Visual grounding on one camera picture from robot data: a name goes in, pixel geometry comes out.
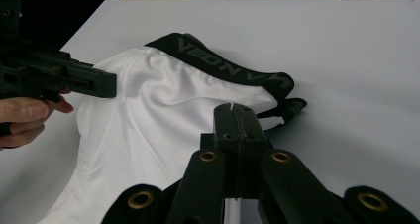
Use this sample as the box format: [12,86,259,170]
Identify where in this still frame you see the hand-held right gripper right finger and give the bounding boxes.
[232,103,274,199]

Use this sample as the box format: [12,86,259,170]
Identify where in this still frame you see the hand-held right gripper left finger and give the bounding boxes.
[200,102,242,199]

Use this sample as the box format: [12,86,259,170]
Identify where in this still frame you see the white shorts with black waistband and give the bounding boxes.
[37,32,308,224]

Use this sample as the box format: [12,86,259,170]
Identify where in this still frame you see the white board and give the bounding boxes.
[0,0,420,224]

